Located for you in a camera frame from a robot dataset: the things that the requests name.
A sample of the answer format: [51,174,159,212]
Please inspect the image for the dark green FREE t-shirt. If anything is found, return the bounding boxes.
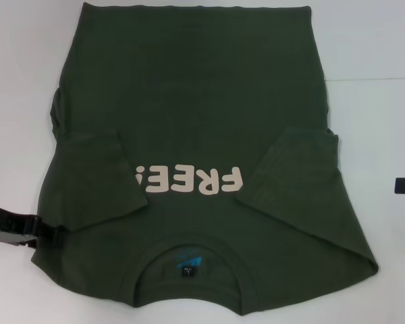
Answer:
[30,1,381,310]

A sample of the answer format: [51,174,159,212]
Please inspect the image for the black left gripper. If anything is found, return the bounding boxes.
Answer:
[0,201,61,250]

